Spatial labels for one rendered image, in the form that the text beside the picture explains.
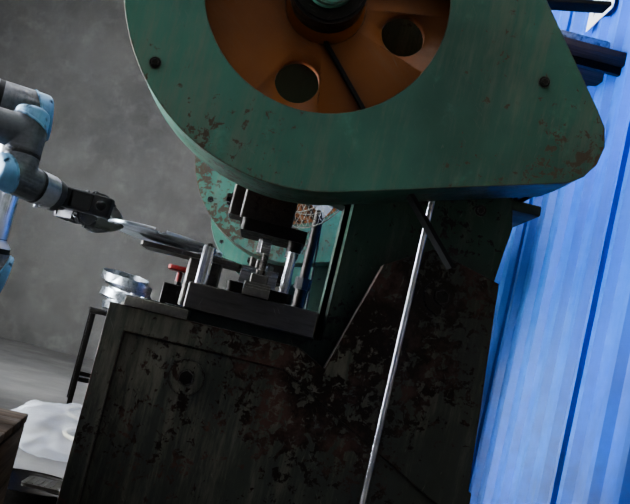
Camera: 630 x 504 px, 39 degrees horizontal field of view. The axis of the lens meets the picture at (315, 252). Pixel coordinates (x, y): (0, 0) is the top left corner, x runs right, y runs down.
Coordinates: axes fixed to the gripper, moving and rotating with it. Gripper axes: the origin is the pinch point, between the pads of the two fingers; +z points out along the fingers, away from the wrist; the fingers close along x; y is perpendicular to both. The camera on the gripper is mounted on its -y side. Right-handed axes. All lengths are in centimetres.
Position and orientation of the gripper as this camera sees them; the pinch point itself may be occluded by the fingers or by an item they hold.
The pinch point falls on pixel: (121, 224)
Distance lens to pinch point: 214.8
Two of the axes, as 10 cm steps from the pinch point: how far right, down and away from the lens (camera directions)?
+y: -8.0, -1.3, 5.8
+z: 5.3, 3.0, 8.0
